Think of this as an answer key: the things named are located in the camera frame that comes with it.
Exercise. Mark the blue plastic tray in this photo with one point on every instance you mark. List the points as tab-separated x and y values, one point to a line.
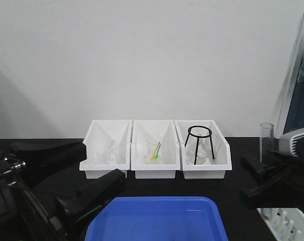
158	218

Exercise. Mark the glassware in left bin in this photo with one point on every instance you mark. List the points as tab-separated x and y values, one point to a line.
108	154

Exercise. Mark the glass flask in right bin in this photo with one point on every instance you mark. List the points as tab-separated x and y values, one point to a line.
198	155

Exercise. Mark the grey pegboard drying rack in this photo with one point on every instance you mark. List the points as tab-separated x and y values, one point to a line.
295	116

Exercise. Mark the white right storage bin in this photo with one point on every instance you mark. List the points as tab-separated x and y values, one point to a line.
213	169

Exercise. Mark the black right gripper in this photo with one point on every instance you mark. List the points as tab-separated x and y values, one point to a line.
277	181

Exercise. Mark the white test tube rack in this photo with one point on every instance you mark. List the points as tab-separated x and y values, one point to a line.
284	223

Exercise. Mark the white storage bin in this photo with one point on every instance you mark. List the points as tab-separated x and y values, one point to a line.
213	169
99	134
155	130

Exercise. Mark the white left storage bin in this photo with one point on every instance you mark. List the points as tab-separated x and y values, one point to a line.
99	134

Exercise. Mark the glass beaker in middle bin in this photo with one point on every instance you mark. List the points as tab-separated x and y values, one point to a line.
151	145

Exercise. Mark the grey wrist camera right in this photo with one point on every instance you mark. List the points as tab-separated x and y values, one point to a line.
292	143

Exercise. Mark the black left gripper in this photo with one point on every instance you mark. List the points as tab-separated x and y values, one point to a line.
65	202

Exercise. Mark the clear glass test tube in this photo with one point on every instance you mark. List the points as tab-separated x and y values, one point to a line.
266	142

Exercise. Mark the white middle storage bin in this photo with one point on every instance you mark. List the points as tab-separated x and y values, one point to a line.
155	130

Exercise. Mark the black wire tripod stand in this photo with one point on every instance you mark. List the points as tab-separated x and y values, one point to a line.
196	132

